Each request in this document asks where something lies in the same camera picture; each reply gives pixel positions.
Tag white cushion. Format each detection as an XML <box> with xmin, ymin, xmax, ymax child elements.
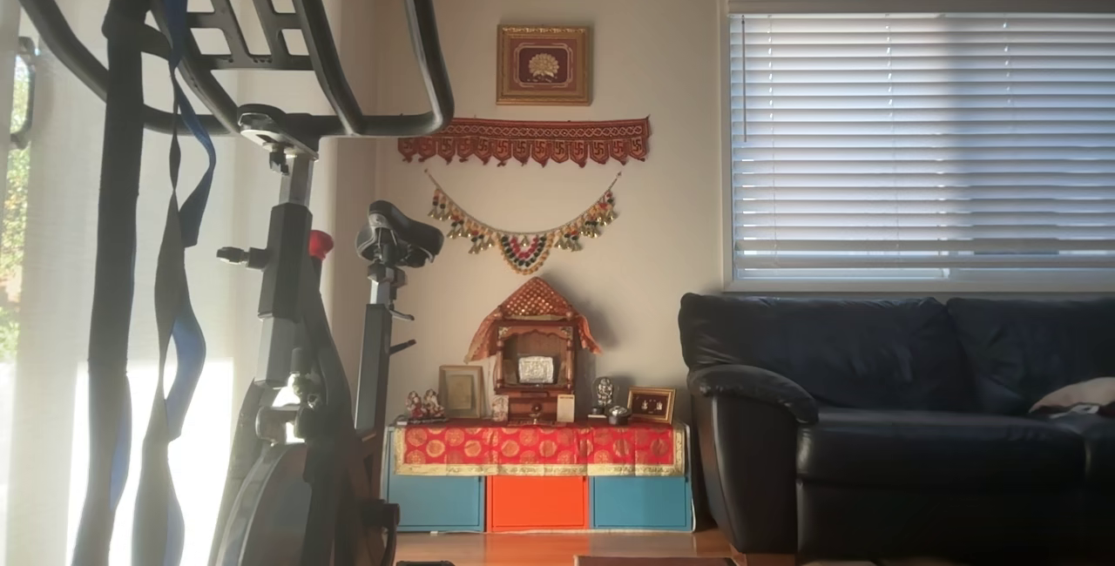
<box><xmin>1030</xmin><ymin>377</ymin><xmax>1115</xmax><ymax>419</ymax></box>

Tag dark floor rug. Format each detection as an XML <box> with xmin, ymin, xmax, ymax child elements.
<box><xmin>575</xmin><ymin>556</ymin><xmax>738</xmax><ymax>566</ymax></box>

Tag red embroidered wall hanging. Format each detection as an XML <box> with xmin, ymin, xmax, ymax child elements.
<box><xmin>398</xmin><ymin>118</ymin><xmax>651</xmax><ymax>169</ymax></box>

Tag blue hanging strap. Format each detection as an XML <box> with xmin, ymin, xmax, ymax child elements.
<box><xmin>131</xmin><ymin>0</ymin><xmax>218</xmax><ymax>566</ymax></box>

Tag pale standing picture frame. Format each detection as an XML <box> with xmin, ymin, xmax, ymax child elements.
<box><xmin>438</xmin><ymin>365</ymin><xmax>486</xmax><ymax>420</ymax></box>

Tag black hanging strap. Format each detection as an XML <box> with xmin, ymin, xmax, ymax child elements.
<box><xmin>71</xmin><ymin>0</ymin><xmax>151</xmax><ymax>566</ymax></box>

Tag wooden shrine with red canopy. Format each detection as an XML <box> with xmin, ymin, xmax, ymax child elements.
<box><xmin>465</xmin><ymin>277</ymin><xmax>603</xmax><ymax>424</ymax></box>

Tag white sheer curtain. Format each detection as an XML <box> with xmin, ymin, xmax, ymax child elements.
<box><xmin>0</xmin><ymin>0</ymin><xmax>377</xmax><ymax>566</ymax></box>

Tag white window blind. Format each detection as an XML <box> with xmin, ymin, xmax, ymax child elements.
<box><xmin>721</xmin><ymin>0</ymin><xmax>1115</xmax><ymax>293</ymax></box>

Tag black exercise bike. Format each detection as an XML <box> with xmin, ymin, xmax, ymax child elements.
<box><xmin>0</xmin><ymin>0</ymin><xmax>456</xmax><ymax>566</ymax></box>

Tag beaded garland wall hanging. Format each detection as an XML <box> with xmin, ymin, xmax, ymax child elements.
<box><xmin>425</xmin><ymin>171</ymin><xmax>623</xmax><ymax>276</ymax></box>

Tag black leather sofa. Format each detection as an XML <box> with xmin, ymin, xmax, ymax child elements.
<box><xmin>679</xmin><ymin>293</ymin><xmax>1115</xmax><ymax>558</ymax></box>

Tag small colourful figurines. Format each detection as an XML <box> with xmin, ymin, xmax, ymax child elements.
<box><xmin>404</xmin><ymin>389</ymin><xmax>448</xmax><ymax>425</ymax></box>

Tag gold framed wall picture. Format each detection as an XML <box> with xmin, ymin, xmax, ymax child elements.
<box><xmin>497</xmin><ymin>24</ymin><xmax>592</xmax><ymax>106</ymax></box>

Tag red and gold cloth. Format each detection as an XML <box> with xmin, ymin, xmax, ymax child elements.
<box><xmin>392</xmin><ymin>420</ymin><xmax>687</xmax><ymax>477</ymax></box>

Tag blue and orange cabinet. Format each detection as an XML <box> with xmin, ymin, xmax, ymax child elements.
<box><xmin>383</xmin><ymin>425</ymin><xmax>695</xmax><ymax>534</ymax></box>

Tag small gold framed picture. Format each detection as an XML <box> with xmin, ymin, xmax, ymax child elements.
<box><xmin>627</xmin><ymin>387</ymin><xmax>677</xmax><ymax>425</ymax></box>

